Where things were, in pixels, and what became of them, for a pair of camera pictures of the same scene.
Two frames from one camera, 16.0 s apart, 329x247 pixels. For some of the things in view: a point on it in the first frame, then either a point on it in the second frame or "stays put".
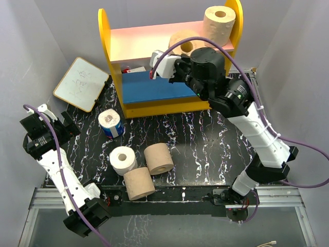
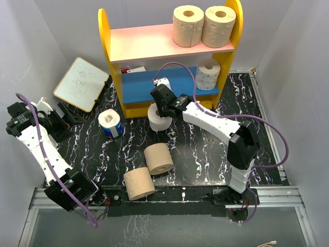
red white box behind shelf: x=127 y=70 stays put
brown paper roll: x=219 y=22 stays put
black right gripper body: x=184 y=73 to x=162 y=110
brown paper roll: x=186 y=48 to x=187 y=21
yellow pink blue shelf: x=129 y=50 stays put
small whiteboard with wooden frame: x=81 y=85 stays put
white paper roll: x=123 y=159 to x=156 y=123
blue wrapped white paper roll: x=109 y=120 stays put
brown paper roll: x=158 y=159 stays put
